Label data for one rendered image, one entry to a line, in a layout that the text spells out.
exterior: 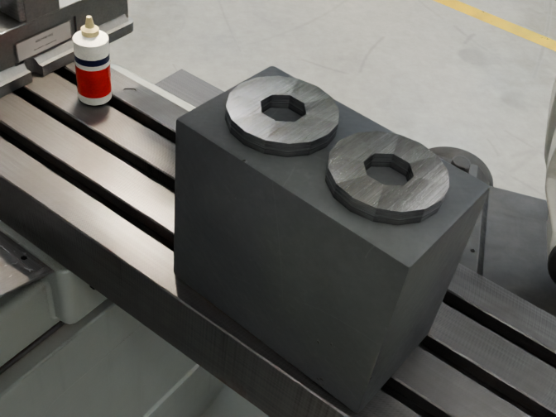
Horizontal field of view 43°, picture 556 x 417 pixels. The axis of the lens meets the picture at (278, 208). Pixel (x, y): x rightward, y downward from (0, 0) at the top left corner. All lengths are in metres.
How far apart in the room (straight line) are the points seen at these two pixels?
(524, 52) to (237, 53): 1.24
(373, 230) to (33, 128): 0.49
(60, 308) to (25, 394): 0.13
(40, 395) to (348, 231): 0.57
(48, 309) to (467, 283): 0.47
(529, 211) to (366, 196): 1.02
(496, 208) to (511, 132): 1.29
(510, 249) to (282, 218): 0.92
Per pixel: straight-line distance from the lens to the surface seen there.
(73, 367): 0.98
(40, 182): 0.80
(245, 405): 1.51
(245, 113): 0.55
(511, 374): 0.70
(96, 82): 0.88
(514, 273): 1.37
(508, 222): 1.46
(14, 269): 0.81
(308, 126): 0.55
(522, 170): 2.59
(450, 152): 1.53
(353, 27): 3.15
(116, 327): 1.00
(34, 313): 0.87
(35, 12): 0.93
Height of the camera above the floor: 1.49
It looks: 43 degrees down
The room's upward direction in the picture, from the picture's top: 9 degrees clockwise
